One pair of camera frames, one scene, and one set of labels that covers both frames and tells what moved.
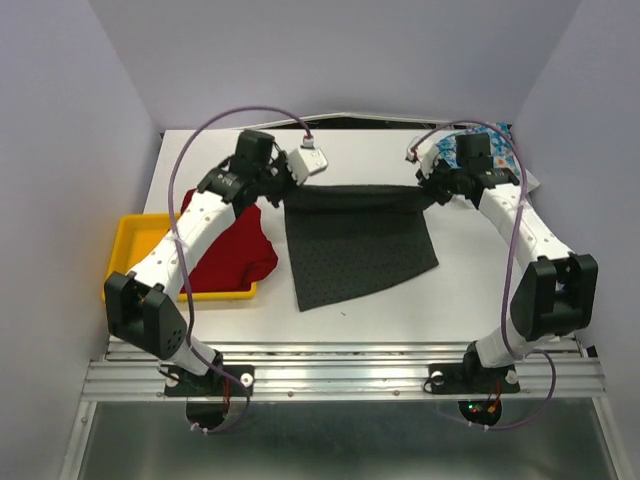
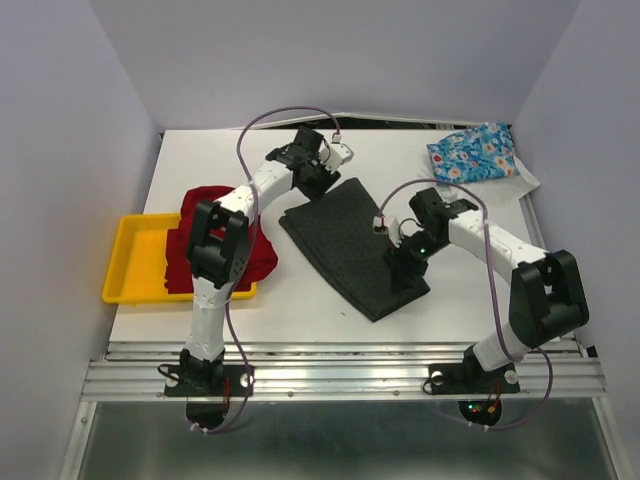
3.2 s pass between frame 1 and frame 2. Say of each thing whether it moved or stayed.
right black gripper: moved
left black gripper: moved
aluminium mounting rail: stayed
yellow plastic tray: stayed
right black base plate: stayed
